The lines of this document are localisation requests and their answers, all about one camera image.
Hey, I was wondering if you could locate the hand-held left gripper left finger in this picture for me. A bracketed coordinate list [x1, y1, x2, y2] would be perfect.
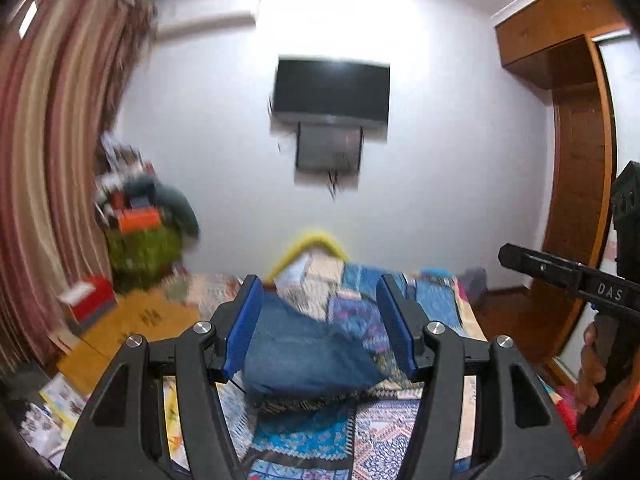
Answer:
[60, 275, 266, 480]

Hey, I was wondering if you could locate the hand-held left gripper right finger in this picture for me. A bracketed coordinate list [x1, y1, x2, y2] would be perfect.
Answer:
[375, 274, 586, 480]

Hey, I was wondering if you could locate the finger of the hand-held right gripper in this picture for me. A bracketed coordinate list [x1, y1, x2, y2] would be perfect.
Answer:
[497, 242, 588, 291]

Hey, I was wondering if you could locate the blue denim jacket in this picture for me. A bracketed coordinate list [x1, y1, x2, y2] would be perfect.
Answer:
[242, 292, 388, 403]

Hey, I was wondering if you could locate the person's right hand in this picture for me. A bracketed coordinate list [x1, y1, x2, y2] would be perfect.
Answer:
[575, 322, 608, 413]

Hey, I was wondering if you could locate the blue patchwork blanket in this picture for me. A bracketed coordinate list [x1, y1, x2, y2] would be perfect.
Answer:
[165, 255, 481, 480]

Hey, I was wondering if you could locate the wooden wardrobe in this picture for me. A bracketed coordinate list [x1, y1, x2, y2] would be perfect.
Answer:
[492, 0, 640, 396]

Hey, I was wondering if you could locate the navy patterned cloth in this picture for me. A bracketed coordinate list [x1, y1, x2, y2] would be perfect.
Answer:
[250, 390, 361, 413]

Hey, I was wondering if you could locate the brown cardboard box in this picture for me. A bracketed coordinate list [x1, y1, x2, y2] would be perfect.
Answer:
[55, 287, 201, 396]

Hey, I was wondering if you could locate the yellow cushion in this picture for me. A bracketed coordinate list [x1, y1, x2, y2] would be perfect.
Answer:
[267, 230, 348, 281]

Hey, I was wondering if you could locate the grey cushion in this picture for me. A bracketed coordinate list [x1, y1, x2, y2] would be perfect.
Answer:
[125, 175, 201, 238]

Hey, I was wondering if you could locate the orange box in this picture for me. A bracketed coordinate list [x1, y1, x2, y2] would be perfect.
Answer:
[117, 207, 161, 233]

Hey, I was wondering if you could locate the red box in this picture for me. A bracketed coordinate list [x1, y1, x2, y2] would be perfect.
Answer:
[60, 276, 118, 321]

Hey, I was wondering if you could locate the printed paper booklet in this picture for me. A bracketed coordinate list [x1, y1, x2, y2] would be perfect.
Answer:
[37, 372, 88, 433]

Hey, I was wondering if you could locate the white plastic bag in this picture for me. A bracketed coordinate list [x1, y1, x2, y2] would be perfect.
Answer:
[95, 132, 156, 211]

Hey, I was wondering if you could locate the striped curtain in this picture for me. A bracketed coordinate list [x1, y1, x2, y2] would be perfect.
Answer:
[0, 0, 156, 376]

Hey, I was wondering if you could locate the white air conditioner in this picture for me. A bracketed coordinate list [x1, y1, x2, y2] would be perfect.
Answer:
[160, 0, 258, 28]

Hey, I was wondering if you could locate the black hanging cable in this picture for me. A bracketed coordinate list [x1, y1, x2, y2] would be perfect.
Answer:
[325, 170, 346, 202]

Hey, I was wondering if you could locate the black wall television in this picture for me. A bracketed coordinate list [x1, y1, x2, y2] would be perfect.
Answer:
[272, 55, 391, 128]

